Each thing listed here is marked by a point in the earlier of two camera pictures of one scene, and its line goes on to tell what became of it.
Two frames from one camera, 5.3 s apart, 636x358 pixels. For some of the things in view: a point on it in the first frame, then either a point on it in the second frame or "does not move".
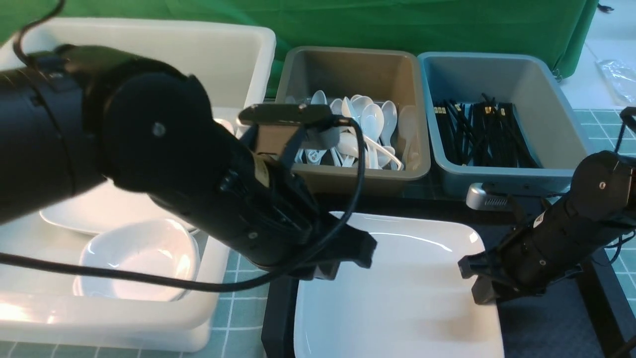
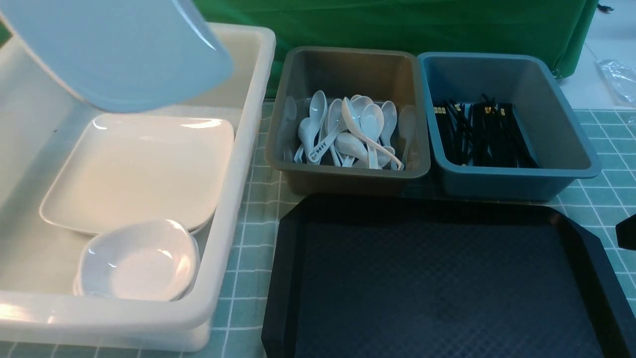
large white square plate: x=411 y=303 to x=118 y=55
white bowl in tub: x=158 y=247 does not move
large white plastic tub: x=39 y=304 does not move
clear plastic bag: x=621 y=78 does not move
